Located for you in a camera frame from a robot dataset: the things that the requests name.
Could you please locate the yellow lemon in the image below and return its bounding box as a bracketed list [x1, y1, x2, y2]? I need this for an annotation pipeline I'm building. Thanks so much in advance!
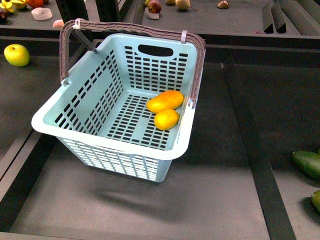
[154, 108, 180, 131]

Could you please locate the yellow orange mango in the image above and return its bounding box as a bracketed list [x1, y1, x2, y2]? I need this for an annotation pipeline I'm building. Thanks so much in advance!
[146, 90, 184, 114]

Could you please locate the light blue plastic basket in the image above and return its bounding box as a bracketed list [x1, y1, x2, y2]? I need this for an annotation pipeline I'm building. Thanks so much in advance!
[31, 33, 199, 183]

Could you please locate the brown basket handle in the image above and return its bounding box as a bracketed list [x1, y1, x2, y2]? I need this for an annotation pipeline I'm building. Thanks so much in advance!
[59, 18, 206, 109]

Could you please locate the green cucumber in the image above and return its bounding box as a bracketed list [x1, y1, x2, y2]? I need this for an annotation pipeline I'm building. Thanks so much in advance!
[292, 150, 320, 180]

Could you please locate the green apple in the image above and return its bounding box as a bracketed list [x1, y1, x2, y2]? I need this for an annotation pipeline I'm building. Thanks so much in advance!
[3, 44, 30, 67]

